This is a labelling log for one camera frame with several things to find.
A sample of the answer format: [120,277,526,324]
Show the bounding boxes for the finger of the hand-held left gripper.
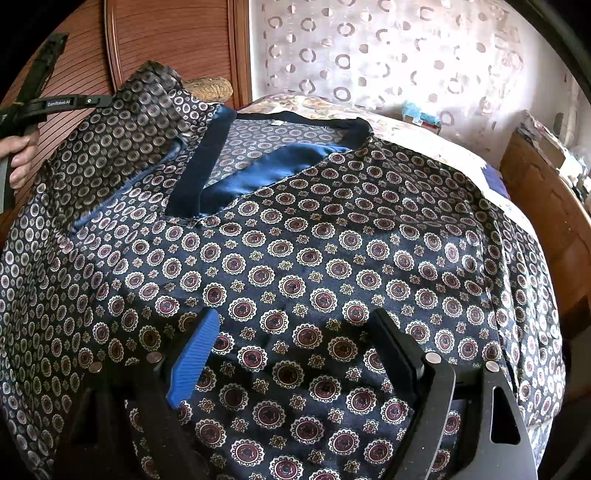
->
[41,93,114,114]

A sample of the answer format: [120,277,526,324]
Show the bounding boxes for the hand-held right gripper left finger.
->
[51,308,221,480]

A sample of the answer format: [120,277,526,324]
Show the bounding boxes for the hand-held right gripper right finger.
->
[369,308,539,480]

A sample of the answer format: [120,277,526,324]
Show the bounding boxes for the navy medallion-print shirt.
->
[0,60,570,480]

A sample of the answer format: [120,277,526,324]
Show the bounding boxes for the person's left hand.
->
[0,134,40,185]

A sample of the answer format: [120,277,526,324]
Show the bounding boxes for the wooden headboard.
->
[9,0,254,153]

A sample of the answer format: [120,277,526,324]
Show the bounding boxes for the embroidered olive pillow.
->
[182,76,234,103]

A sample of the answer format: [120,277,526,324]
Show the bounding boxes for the navy blanket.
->
[480,165,511,197]

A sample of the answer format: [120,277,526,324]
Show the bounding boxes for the wooden desk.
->
[499,129,591,319]

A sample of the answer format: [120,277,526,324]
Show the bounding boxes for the floral bedspread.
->
[235,91,561,462]

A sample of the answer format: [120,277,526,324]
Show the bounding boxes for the teal box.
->
[401,100,441,132]

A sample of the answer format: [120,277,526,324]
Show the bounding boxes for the clutter on desk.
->
[517,99,591,204]

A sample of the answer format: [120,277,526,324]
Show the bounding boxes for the white circle-pattern curtain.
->
[247,0,580,134]

